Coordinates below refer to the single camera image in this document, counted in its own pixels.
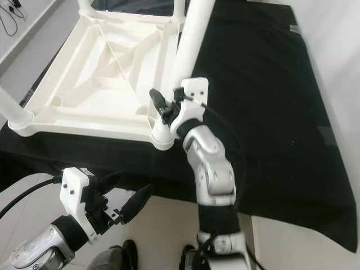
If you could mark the dark robot left foot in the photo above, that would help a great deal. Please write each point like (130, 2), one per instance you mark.
(115, 257)

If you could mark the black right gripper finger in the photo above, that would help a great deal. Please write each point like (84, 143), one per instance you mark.
(158, 102)

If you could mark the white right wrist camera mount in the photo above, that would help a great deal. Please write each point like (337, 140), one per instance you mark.
(194, 98)

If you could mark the cream plastic table top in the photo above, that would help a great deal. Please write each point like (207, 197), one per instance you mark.
(101, 115)

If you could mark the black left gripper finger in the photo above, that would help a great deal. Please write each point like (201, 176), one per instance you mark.
(111, 180)
(139, 202)

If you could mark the black table cloth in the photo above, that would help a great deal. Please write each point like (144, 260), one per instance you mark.
(270, 84)

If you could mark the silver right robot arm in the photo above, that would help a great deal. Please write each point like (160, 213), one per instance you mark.
(211, 169)

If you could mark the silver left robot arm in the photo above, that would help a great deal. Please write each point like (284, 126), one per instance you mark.
(39, 247)

